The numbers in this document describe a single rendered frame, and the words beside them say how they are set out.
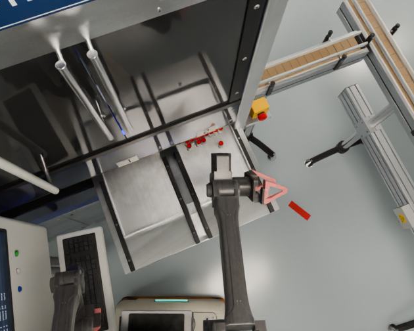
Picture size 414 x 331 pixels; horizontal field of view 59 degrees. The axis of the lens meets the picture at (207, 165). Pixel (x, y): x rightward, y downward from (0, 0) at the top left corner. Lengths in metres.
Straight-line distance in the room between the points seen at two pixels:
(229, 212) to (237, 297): 0.21
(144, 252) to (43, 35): 1.04
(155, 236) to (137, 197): 0.18
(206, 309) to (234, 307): 1.35
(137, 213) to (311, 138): 1.53
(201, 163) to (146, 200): 0.29
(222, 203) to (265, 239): 1.57
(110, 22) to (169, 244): 1.02
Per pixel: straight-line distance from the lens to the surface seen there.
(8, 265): 1.39
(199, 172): 1.60
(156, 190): 1.59
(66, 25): 0.74
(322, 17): 3.20
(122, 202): 1.60
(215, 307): 2.17
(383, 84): 1.96
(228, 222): 0.90
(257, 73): 1.22
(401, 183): 2.21
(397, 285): 2.76
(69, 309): 1.05
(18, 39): 0.75
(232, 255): 0.86
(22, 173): 1.11
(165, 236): 1.56
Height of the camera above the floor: 2.43
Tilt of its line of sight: 75 degrees down
